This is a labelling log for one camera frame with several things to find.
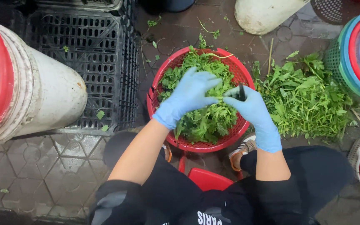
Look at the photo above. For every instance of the person's left hand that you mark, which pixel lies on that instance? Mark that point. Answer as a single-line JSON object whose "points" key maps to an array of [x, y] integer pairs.
{"points": [[183, 93]]}

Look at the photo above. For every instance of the dark mesh basket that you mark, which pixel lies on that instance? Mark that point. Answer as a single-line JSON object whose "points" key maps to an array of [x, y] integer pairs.
{"points": [[330, 11]]}

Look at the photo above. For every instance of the red plastic mesh basket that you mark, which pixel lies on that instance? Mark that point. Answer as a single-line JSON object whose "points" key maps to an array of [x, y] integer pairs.
{"points": [[242, 75]]}

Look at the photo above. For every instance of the person's right shoe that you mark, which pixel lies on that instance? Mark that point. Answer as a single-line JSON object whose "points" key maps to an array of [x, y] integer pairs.
{"points": [[244, 148]]}

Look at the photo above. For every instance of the loose green herb sprig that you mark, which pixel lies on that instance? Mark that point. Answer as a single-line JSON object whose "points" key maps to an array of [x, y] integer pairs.
{"points": [[152, 22], [215, 32]]}

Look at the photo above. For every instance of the small black knife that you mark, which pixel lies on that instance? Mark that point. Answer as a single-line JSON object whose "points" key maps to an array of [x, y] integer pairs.
{"points": [[242, 93]]}

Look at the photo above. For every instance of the stack of colourful mesh baskets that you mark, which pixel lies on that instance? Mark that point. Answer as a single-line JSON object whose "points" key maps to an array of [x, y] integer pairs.
{"points": [[352, 59]]}

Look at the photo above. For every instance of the green leafy herbs in basket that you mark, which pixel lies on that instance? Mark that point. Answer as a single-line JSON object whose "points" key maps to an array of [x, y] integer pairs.
{"points": [[205, 122]]}

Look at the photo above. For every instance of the large white plastic bucket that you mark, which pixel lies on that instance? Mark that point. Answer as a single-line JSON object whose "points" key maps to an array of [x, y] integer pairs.
{"points": [[48, 90]]}

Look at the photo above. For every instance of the pile of green herbs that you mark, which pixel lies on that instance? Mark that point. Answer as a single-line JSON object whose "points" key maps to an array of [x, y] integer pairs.
{"points": [[305, 100]]}

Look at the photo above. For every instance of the black plastic crate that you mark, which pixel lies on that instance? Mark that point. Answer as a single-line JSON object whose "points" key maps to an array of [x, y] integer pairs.
{"points": [[86, 53], [73, 3]]}

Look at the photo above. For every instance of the person's right hand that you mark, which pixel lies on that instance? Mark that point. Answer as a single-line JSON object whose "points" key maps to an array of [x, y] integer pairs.
{"points": [[255, 115]]}

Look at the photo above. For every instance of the dark round bucket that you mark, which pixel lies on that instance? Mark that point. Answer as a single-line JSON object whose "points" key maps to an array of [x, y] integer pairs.
{"points": [[178, 4]]}

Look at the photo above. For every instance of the person's black trousers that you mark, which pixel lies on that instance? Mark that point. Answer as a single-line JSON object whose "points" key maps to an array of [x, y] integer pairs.
{"points": [[311, 175]]}

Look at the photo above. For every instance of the person's shoe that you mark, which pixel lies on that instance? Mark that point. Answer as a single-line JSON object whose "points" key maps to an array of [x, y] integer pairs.
{"points": [[244, 148], [167, 153]]}

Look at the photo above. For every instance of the person's black jacket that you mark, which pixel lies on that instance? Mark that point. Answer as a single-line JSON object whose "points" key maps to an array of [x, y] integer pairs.
{"points": [[120, 203]]}

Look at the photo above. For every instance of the person's left shoe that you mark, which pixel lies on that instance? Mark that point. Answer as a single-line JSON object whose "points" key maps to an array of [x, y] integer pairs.
{"points": [[167, 153]]}

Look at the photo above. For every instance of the thin dry stalk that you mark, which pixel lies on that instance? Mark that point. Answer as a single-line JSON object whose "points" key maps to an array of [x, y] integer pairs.
{"points": [[270, 53]]}

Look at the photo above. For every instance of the red plastic stool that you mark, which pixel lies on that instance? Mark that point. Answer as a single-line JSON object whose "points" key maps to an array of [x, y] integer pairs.
{"points": [[206, 179]]}

